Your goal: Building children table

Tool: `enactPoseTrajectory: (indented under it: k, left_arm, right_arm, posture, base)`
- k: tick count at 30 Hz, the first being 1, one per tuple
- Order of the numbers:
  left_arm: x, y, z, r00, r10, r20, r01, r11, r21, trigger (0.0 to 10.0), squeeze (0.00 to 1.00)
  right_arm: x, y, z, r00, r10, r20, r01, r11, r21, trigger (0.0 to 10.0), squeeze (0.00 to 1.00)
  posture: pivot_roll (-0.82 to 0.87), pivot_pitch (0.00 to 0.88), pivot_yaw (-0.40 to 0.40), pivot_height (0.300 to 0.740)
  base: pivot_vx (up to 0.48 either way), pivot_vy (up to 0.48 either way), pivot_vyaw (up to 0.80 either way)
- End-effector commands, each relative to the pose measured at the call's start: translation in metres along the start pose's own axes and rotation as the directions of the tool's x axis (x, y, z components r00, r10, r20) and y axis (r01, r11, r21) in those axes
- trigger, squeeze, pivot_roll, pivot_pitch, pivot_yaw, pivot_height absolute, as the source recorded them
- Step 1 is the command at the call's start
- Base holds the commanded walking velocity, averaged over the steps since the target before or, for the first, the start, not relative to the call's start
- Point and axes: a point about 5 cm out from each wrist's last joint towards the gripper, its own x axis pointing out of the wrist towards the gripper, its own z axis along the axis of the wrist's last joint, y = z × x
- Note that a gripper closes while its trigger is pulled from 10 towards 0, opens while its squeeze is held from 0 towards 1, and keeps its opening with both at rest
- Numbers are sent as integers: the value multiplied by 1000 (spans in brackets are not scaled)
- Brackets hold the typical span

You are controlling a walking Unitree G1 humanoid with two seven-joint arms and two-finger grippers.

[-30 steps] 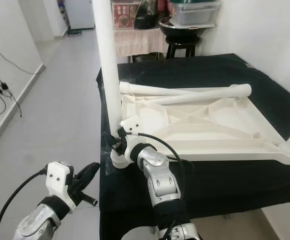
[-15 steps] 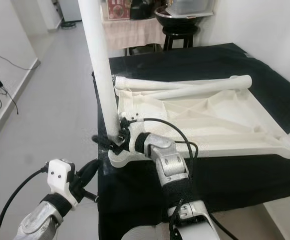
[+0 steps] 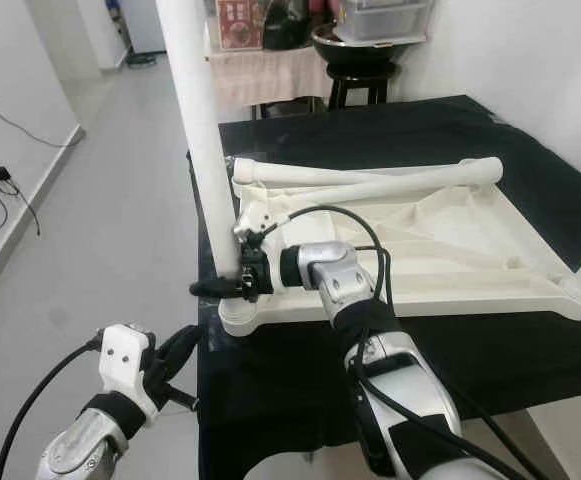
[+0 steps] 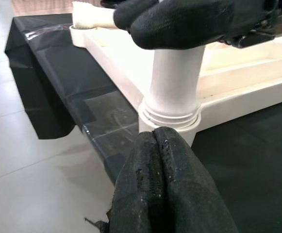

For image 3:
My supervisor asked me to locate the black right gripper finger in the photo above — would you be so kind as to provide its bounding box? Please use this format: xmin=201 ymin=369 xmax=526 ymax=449
xmin=189 ymin=277 xmax=247 ymax=300

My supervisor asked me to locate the white plastic table top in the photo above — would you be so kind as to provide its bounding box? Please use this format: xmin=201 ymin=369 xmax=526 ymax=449
xmin=218 ymin=178 xmax=581 ymax=339

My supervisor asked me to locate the black round stool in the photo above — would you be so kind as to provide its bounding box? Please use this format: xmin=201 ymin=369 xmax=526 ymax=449
xmin=325 ymin=65 xmax=392 ymax=110

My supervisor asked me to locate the black wok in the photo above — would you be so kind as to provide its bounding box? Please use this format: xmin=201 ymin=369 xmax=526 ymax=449
xmin=310 ymin=25 xmax=402 ymax=70

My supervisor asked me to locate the red printed storage box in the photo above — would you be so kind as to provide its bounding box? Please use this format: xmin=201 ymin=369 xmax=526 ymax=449
xmin=215 ymin=0 xmax=267 ymax=52

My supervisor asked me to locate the glossy black bag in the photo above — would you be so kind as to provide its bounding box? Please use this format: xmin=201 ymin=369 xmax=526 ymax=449
xmin=260 ymin=0 xmax=317 ymax=52

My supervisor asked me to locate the black tablecloth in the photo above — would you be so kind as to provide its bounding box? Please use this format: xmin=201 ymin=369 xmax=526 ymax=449
xmin=188 ymin=95 xmax=581 ymax=480

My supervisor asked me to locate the white appliance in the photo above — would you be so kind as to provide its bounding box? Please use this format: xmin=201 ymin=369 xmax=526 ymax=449
xmin=120 ymin=0 xmax=167 ymax=57

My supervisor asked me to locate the clear plastic storage box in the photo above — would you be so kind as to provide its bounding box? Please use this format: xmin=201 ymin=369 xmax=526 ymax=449
xmin=335 ymin=0 xmax=437 ymax=44

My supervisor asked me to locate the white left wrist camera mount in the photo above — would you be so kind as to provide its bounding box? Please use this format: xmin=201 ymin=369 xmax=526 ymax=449
xmin=98 ymin=323 xmax=162 ymax=422

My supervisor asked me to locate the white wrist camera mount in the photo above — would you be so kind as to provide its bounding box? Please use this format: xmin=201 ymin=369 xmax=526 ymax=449
xmin=98 ymin=323 xmax=162 ymax=422
xmin=232 ymin=207 xmax=287 ymax=297

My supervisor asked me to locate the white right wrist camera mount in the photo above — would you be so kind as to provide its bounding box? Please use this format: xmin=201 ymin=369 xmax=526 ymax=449
xmin=232 ymin=207 xmax=287 ymax=297

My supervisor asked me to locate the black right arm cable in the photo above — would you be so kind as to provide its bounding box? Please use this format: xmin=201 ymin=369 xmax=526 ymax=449
xmin=258 ymin=205 xmax=563 ymax=480

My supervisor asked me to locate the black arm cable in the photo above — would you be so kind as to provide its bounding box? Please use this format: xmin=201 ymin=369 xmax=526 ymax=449
xmin=258 ymin=205 xmax=563 ymax=480
xmin=0 ymin=340 xmax=108 ymax=480

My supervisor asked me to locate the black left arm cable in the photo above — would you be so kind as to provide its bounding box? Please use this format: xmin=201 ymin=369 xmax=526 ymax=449
xmin=0 ymin=340 xmax=108 ymax=480

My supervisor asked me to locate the black wall cable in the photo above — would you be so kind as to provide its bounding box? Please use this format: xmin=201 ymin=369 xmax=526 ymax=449
xmin=0 ymin=92 xmax=83 ymax=237

